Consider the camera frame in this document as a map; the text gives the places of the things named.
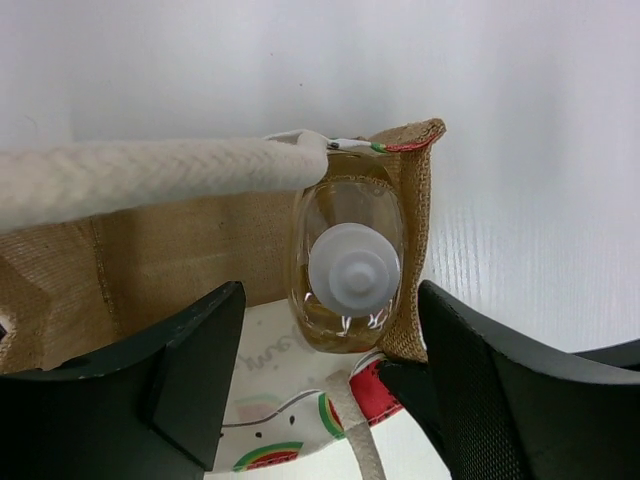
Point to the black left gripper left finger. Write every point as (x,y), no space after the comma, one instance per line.
(150,406)

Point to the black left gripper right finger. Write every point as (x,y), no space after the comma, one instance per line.
(511,407)

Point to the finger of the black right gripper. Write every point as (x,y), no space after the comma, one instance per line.
(412,385)

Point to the amber bottle white cap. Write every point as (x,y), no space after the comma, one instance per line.
(344,263)

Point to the red dotted canvas bag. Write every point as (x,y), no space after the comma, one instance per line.
(100,241)

